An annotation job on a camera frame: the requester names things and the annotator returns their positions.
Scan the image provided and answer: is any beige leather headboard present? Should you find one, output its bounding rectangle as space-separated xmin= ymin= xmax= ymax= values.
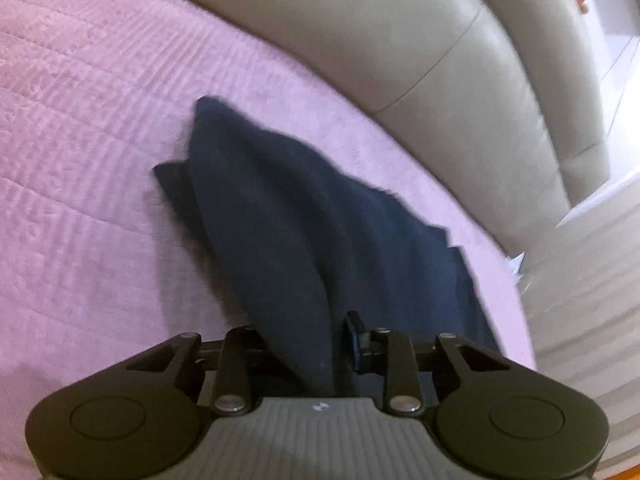
xmin=192 ymin=0 xmax=611 ymax=255

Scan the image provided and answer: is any pink quilted bedspread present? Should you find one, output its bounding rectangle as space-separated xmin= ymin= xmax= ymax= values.
xmin=1 ymin=0 xmax=535 ymax=479

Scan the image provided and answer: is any navy hoodie with white stripes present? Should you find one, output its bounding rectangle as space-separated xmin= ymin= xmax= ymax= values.
xmin=154 ymin=96 xmax=498 ymax=396

